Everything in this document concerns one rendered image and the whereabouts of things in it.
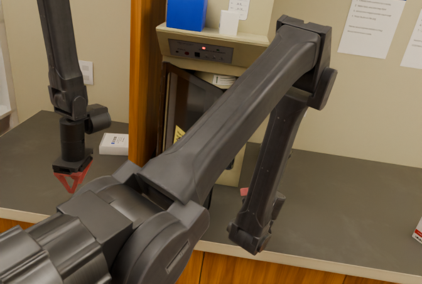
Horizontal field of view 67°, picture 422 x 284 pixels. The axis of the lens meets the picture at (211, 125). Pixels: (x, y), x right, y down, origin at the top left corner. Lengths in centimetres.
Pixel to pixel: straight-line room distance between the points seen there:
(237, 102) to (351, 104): 129
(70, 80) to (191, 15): 37
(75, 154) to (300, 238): 72
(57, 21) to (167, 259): 59
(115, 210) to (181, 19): 72
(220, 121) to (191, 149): 5
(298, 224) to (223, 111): 85
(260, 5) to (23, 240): 90
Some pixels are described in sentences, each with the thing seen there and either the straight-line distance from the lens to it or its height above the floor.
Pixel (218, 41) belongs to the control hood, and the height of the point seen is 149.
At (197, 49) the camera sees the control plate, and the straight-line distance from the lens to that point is 98.
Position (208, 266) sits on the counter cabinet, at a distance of 113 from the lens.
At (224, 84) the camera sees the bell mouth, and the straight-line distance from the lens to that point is 109.
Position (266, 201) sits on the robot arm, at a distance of 65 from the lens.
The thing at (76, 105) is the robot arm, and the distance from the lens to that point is 80.
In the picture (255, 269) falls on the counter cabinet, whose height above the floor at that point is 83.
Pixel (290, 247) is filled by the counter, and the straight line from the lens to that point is 107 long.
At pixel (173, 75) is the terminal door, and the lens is 102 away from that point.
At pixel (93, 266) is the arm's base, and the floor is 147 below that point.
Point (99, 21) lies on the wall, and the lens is 159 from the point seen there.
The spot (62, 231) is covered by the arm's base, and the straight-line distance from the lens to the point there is 25.
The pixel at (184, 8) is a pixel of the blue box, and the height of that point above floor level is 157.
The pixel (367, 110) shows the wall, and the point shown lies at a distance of 167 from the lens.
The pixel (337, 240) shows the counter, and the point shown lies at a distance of 117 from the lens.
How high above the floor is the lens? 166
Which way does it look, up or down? 25 degrees down
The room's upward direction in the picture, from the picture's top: 8 degrees clockwise
